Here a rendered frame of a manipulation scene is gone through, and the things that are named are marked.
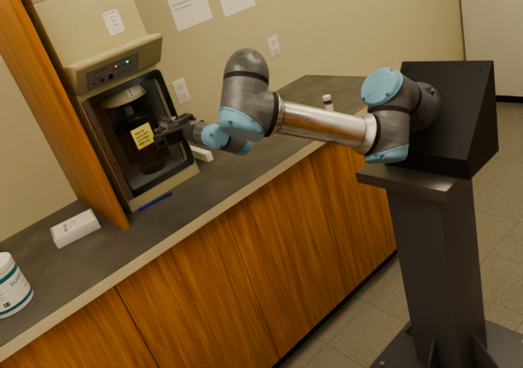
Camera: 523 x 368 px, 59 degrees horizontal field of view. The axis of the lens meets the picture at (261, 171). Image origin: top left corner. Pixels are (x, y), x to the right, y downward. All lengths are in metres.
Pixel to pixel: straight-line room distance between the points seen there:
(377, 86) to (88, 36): 0.95
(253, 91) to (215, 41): 1.32
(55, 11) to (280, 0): 1.39
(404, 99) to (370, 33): 1.95
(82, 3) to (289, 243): 1.16
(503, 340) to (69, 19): 2.03
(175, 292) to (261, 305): 0.43
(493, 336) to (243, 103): 1.54
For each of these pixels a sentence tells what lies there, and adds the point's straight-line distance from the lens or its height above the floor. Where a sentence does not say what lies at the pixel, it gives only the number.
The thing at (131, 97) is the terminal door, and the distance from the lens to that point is 1.73.
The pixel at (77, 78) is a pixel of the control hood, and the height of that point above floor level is 1.47.
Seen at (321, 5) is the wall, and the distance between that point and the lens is 2.93.
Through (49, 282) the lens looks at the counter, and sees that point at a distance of 1.65.
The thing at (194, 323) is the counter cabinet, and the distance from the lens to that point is 1.79.
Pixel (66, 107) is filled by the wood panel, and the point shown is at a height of 1.41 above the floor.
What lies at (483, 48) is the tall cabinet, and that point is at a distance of 4.18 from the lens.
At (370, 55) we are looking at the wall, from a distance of 3.27.
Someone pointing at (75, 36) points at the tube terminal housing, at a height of 1.58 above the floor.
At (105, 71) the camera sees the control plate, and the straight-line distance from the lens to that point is 1.63.
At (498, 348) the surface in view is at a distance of 2.21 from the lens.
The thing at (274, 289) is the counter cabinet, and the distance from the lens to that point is 1.97.
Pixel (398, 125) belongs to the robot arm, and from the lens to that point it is 1.31.
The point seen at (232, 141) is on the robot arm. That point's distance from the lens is 1.50.
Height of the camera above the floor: 1.69
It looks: 26 degrees down
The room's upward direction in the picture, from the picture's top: 18 degrees counter-clockwise
